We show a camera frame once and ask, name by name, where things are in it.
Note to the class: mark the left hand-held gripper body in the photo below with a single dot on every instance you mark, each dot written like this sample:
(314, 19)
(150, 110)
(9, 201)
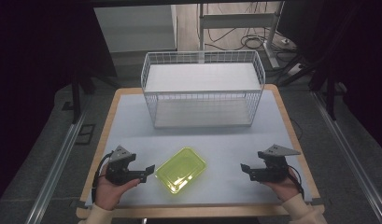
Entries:
(118, 169)

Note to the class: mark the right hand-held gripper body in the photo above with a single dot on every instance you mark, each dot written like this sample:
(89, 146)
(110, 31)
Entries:
(272, 168)

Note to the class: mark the person's right hand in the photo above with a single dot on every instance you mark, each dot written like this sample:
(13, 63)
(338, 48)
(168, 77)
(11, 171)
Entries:
(282, 189)

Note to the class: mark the person's left hand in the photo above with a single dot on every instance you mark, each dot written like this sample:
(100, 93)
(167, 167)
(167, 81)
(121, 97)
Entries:
(110, 193)

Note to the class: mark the yellow-green plastic tray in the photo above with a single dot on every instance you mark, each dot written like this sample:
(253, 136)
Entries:
(181, 170)

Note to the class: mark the black metal stand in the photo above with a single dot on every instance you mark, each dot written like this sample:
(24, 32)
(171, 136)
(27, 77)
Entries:
(76, 99)
(330, 99)

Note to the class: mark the white power strip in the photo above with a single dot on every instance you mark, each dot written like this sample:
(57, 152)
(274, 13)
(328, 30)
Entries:
(295, 70)

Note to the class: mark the dark curtain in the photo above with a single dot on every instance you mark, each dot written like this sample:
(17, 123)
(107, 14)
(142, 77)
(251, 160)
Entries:
(33, 62)
(360, 62)

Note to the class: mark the white cabinet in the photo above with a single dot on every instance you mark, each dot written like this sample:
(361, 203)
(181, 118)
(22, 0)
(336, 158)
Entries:
(135, 28)

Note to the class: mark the black floor bracket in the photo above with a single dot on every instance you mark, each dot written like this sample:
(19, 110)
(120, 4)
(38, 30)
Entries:
(85, 133)

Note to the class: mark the silver floor rail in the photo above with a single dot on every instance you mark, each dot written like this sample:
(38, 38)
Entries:
(350, 155)
(54, 174)

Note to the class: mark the white metal desk frame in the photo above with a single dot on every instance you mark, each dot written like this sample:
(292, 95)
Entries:
(238, 20)

